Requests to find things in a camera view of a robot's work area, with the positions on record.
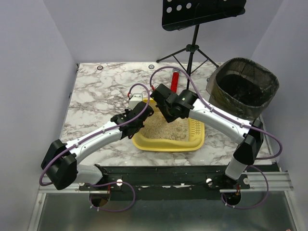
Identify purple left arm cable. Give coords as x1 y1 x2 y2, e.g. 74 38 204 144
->
38 83 151 187

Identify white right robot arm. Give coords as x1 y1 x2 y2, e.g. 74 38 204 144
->
151 84 264 180

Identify yellow and grey litter box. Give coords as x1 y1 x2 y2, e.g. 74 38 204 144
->
132 100 205 152

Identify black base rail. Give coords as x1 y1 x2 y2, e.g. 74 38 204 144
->
79 166 250 201

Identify grey mesh waste bin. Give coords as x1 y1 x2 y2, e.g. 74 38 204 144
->
206 57 279 121

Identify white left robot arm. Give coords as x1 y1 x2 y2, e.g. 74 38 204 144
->
41 102 154 190

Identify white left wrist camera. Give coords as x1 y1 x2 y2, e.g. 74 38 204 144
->
128 93 143 110

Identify cat litter granules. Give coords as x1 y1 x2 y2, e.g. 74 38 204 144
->
140 111 189 141

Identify black music stand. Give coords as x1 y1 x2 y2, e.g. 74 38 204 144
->
155 0 247 84

